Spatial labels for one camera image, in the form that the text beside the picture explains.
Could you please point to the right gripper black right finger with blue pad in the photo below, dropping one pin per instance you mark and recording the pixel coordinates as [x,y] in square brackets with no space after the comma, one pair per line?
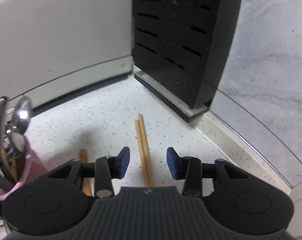
[192,170]

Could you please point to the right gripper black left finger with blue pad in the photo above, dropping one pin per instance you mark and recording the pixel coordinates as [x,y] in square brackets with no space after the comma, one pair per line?
[101,173]

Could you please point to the black knife block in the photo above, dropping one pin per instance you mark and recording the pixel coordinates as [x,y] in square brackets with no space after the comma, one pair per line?
[181,49]

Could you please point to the wooden chopstick under gripper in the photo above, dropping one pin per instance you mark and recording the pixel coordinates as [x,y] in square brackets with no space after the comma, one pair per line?
[86,186]

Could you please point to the metal utensil handle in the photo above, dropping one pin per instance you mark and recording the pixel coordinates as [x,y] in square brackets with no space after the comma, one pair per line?
[9,154]

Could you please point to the metal spoon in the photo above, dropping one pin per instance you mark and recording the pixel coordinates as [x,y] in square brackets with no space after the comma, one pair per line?
[21,116]

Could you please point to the pink mesh utensil cup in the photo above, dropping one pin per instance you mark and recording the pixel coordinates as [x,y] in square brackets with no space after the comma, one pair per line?
[34,168]

